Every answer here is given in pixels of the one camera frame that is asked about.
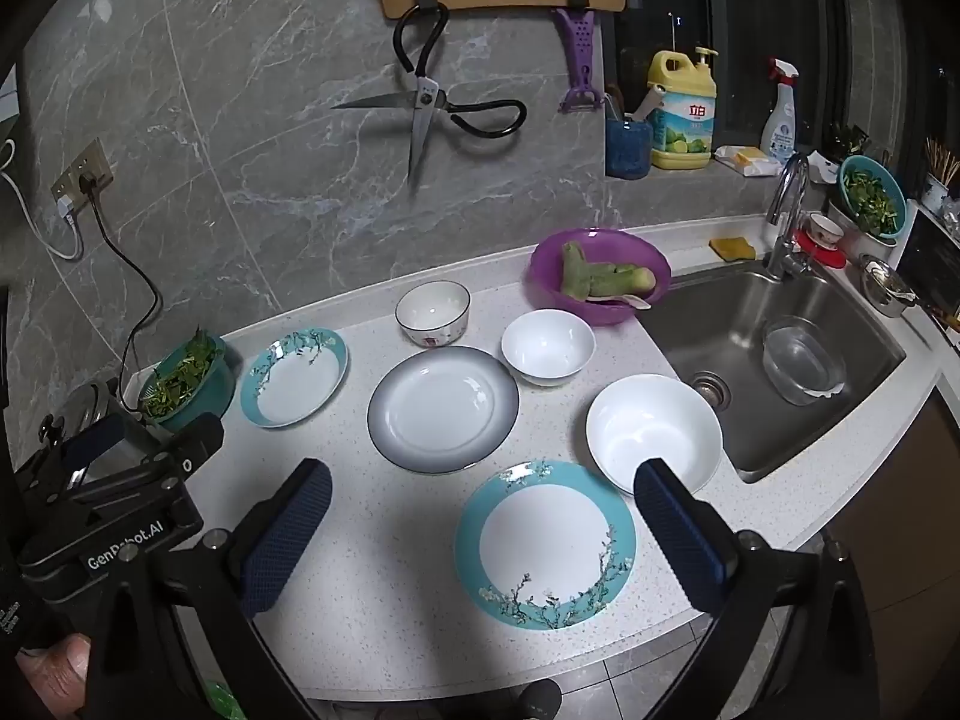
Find large white bowl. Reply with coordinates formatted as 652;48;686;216
586;374;724;494

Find large teal floral plate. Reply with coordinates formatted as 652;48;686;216
454;460;636;631

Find small teal floral plate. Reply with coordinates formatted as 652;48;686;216
241;327;350;429

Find grey rimmed white plate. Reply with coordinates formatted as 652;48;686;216
368;346;521;475

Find medium white bowl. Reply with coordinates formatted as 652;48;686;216
501;309;597;388

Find small floral white bowl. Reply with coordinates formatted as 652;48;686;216
394;280;472;348

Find person's left hand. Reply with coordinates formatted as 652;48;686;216
16;634;91;718

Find teal basin with greens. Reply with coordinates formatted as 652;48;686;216
139;328;235;434

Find clear glass bowl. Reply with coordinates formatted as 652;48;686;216
761;316;846;406

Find stainless steel sink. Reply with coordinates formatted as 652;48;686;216
640;263;905;483

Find green vegetable stalk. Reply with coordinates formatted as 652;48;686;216
562;241;658;301

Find yellow sponge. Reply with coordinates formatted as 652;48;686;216
708;236;757;263

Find chrome faucet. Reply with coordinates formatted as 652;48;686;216
765;153;809;281

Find purple plastic bowl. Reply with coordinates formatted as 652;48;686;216
527;227;672;327

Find steel ladle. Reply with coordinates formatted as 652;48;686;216
859;254;958;330

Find small cup on red coaster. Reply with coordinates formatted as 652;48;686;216
794;211;848;270

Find teal colander with greens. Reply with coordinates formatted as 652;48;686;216
838;154;907;242

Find blue utensil cup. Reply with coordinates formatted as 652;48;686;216
605;119;652;181

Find white spray bottle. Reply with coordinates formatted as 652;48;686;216
760;57;799;164

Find yellow dish soap bottle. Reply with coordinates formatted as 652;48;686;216
647;46;718;171

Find purple peeler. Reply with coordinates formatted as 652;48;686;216
553;8;604;114

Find white charger cable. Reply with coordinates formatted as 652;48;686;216
0;136;86;262

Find black power cable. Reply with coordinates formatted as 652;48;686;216
79;174;164;415

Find wall power outlet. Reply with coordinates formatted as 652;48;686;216
50;138;114;203

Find black handled kitchen scissors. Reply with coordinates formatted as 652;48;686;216
335;4;529;182

